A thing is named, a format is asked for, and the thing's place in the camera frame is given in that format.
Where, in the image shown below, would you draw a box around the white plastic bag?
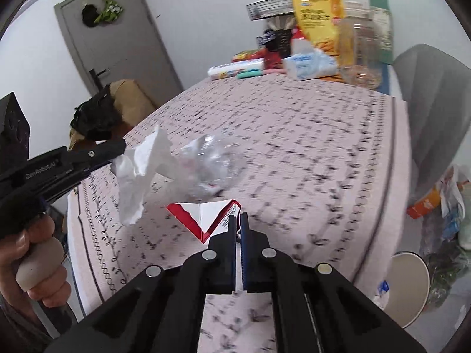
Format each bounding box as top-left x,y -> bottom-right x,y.
438,165 -> 471,236

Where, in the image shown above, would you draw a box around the person's left forearm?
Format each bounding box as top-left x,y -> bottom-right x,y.
0,292 -> 79,353

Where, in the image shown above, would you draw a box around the green box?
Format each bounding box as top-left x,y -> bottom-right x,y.
366,0 -> 394,65

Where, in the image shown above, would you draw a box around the white roll pack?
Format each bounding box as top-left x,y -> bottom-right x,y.
208,58 -> 266,81

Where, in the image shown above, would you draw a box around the black wire rack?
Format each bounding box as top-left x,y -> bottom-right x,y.
246,0 -> 298,50

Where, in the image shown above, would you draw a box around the red packet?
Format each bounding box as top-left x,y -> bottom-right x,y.
263,49 -> 282,70

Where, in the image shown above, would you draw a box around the green plush hanger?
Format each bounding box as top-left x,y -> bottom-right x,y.
94,0 -> 124,24

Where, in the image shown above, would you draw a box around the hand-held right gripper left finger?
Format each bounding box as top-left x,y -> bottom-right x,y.
44,211 -> 238,353

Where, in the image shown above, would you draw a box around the person's left hand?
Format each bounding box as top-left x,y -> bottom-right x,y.
0,212 -> 73,309

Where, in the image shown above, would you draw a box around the grey chair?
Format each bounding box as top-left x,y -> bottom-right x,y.
392,43 -> 471,199

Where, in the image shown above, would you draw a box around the black utensil holder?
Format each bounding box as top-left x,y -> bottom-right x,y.
270,29 -> 293,52

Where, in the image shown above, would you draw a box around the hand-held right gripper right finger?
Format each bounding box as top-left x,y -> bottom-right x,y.
240,211 -> 427,353

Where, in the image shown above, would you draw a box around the yellow snack bag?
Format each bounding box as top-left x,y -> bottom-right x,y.
291,0 -> 347,57

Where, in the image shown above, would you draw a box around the patterned pink tablecloth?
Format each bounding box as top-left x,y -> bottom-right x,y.
66,70 -> 413,353

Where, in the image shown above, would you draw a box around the clear water jug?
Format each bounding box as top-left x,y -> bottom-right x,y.
336,2 -> 385,89

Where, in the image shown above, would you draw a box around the clear plastic wrap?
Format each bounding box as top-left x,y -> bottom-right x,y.
167,134 -> 249,195

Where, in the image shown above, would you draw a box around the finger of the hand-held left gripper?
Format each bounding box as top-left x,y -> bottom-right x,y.
40,159 -> 112,204
68,137 -> 127,165

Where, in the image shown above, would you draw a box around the white and blue tissue pack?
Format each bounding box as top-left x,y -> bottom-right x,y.
281,39 -> 339,81

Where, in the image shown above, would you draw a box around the black hat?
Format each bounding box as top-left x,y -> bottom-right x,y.
81,4 -> 102,28

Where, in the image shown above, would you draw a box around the small white tissue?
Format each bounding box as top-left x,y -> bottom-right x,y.
110,124 -> 173,226

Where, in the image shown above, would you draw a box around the orange box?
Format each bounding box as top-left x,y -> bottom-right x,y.
406,184 -> 442,220

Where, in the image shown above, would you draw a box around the grey door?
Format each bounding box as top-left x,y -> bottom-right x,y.
54,0 -> 185,98

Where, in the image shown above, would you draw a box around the door handle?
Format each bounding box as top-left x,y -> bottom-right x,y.
89,68 -> 107,92

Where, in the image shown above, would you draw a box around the red and white carton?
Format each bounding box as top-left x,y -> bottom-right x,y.
165,199 -> 241,244

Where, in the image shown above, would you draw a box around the black bag on chair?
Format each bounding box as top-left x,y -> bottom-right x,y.
70,84 -> 124,140

